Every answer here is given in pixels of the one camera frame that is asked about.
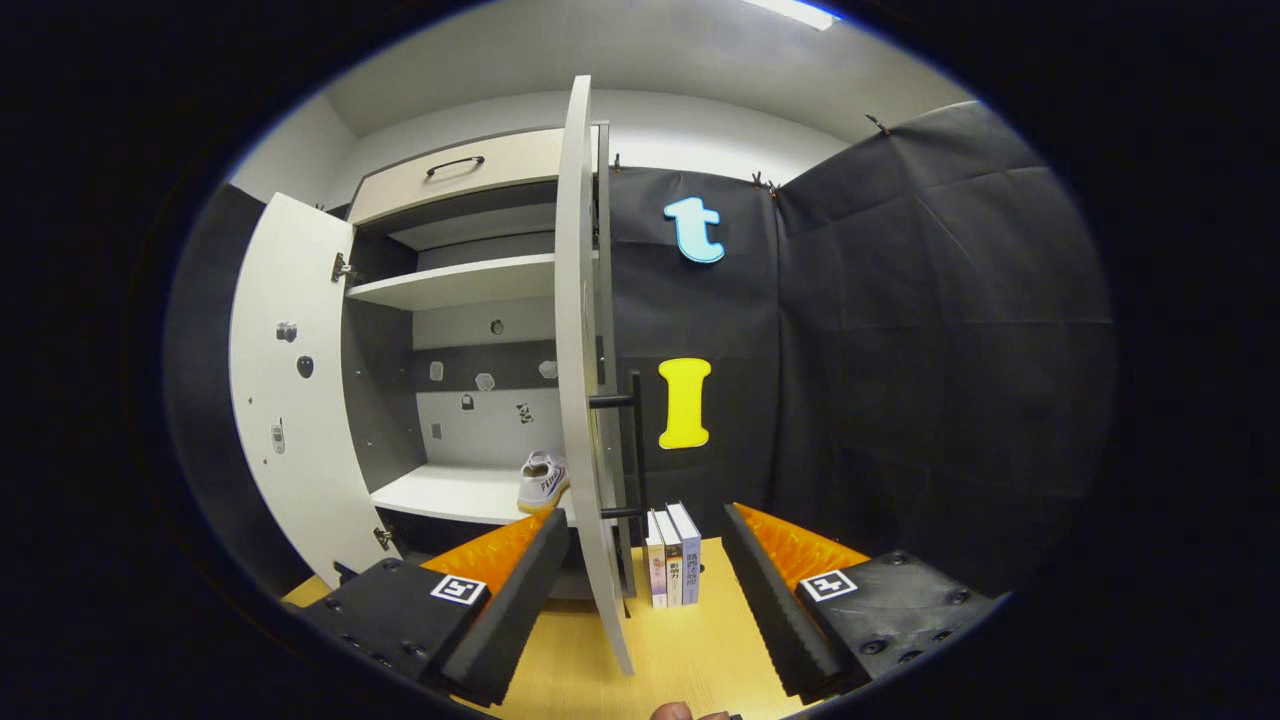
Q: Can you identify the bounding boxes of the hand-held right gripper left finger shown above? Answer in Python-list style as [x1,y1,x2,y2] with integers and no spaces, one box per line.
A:
[298,507,573,709]

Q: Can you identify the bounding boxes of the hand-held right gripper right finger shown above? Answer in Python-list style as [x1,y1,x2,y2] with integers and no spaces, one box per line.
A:
[722,502,1011,706]

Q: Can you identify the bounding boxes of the white canvas shoe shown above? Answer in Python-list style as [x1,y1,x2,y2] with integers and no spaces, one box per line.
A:
[516,450,572,515]

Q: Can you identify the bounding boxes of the white door with camera sticker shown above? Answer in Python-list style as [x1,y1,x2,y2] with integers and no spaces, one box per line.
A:
[228,192,403,593]

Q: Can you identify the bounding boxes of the white grey shoe cabinet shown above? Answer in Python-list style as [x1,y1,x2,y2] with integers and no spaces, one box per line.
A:
[340,122,613,601]

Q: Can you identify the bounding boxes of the white door with headphone sticker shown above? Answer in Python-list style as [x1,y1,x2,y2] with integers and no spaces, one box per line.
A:
[555,75,641,677]

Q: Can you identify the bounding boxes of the white cabinet shelf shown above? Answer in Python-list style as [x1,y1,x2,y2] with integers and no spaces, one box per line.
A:
[345,252,559,312]
[369,462,579,529]

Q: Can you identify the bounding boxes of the beige cabinet drawer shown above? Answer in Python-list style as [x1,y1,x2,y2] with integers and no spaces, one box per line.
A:
[347,124,569,228]

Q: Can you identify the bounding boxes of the grey book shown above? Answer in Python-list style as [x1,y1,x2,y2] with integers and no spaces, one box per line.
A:
[655,507,685,607]

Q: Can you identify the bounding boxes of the pink white book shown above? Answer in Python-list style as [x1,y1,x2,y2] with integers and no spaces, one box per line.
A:
[645,509,669,609]

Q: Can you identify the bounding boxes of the black backdrop cloth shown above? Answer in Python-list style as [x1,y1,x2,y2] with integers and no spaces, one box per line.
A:
[163,183,313,596]
[600,98,1119,601]

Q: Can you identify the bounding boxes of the long ceiling light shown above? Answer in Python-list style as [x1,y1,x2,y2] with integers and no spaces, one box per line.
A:
[745,0,843,32]

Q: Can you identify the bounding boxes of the black door handle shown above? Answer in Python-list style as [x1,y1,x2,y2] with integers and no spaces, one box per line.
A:
[589,371,650,522]

